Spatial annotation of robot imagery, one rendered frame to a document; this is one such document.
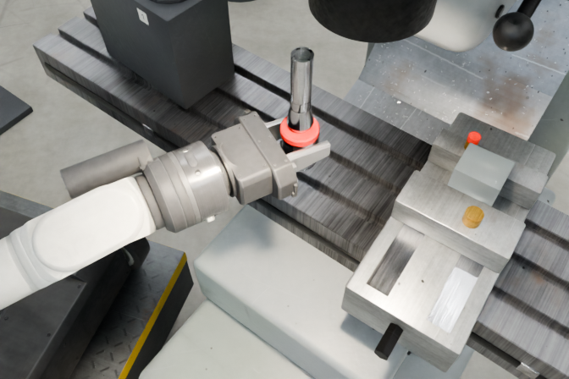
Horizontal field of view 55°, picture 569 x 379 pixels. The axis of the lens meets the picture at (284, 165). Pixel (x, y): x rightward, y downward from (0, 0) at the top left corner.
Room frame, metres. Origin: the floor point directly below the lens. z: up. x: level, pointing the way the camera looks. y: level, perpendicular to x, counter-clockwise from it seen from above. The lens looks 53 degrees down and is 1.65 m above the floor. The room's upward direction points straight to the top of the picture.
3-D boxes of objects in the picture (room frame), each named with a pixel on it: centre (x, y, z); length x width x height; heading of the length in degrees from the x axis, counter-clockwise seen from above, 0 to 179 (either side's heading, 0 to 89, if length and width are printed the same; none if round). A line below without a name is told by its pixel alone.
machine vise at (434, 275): (0.39, -0.23, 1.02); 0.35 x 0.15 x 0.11; 146
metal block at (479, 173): (0.41, -0.25, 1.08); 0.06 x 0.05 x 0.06; 56
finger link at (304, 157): (0.40, -0.03, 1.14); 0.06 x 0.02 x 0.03; 118
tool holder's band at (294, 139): (0.43, -0.02, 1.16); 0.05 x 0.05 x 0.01
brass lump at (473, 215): (0.35, -0.23, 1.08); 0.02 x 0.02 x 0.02
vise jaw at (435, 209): (0.37, -0.22, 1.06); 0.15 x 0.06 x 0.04; 56
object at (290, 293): (0.50, -0.14, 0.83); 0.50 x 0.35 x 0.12; 143
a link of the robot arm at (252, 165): (0.39, 0.07, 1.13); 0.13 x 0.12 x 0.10; 28
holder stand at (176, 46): (0.76, 0.21, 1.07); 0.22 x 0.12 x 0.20; 48
